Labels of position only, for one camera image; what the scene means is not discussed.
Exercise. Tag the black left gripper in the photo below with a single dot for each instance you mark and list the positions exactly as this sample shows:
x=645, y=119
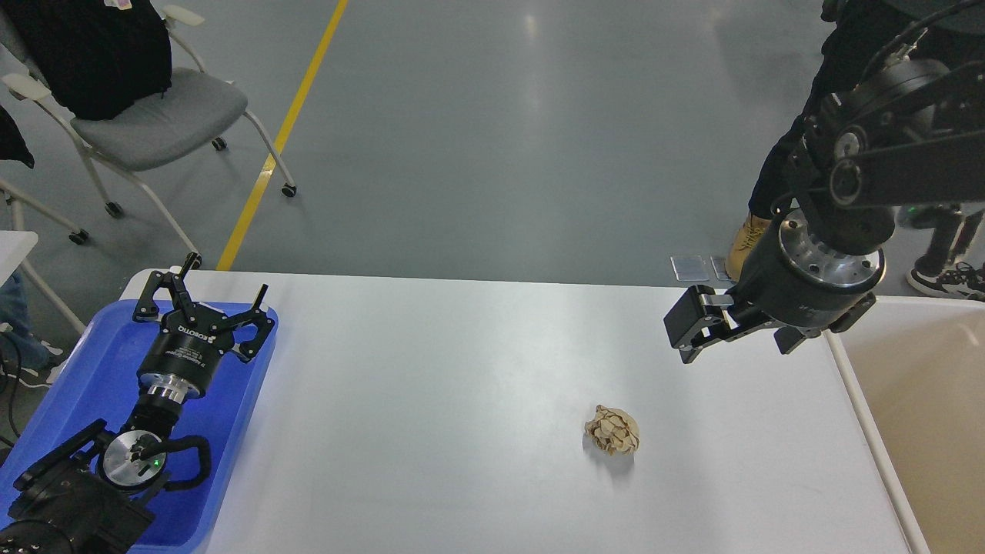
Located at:
x=186, y=353

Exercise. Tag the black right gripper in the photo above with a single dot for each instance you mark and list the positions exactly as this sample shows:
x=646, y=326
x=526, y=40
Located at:
x=791, y=282

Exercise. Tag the brown paper ball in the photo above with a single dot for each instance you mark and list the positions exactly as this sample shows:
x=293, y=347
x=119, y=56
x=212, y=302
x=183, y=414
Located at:
x=613, y=431

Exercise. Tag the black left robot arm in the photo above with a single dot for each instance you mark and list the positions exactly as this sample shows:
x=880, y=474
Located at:
x=134, y=445

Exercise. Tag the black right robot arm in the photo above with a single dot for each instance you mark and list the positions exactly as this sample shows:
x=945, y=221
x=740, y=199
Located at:
x=891, y=134

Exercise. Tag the metal floor plate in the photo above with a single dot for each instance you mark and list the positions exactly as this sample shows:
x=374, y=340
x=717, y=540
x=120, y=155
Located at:
x=689, y=268

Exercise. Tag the tan boot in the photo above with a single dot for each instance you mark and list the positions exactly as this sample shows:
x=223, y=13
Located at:
x=744, y=242

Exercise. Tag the blue plastic tray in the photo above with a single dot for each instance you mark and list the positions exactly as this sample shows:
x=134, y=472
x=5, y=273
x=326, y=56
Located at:
x=99, y=381

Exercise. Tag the grey office chair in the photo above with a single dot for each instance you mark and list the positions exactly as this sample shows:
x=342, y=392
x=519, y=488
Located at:
x=156, y=130

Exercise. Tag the beige plastic bin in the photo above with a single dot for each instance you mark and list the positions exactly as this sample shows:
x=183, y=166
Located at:
x=914, y=372

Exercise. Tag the black white sneaker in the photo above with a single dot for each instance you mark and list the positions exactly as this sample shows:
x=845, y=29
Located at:
x=960, y=281

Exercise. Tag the black jacket on chair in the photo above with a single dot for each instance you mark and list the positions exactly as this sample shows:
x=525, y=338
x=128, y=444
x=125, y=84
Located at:
x=96, y=58

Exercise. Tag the person in dark clothes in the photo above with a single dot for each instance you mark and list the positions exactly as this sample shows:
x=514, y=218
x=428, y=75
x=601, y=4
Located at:
x=862, y=28

